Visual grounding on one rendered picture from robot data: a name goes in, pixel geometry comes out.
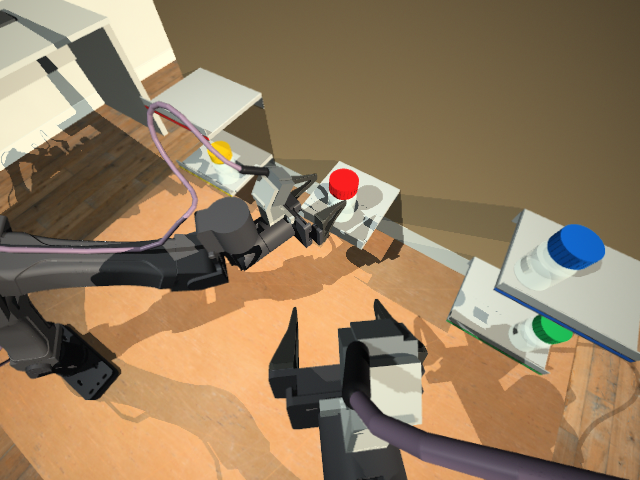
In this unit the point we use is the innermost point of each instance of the white bottle with red cap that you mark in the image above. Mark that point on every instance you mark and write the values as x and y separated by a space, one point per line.
343 184

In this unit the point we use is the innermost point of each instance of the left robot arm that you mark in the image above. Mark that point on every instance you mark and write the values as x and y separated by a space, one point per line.
30 263

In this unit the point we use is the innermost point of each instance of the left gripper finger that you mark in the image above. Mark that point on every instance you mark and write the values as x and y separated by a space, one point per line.
321 218
309 179

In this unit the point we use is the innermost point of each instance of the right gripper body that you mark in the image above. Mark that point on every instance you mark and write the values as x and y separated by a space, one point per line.
349 450

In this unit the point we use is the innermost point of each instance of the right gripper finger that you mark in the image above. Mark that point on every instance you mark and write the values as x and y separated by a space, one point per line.
381 313
284 356

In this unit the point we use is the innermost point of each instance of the white bottle with green cap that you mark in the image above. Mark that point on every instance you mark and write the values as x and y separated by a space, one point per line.
533 333

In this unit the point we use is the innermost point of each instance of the white bottle with blue cap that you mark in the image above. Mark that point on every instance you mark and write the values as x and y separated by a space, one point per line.
572 248

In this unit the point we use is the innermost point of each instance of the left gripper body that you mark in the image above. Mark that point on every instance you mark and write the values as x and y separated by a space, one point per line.
280 223

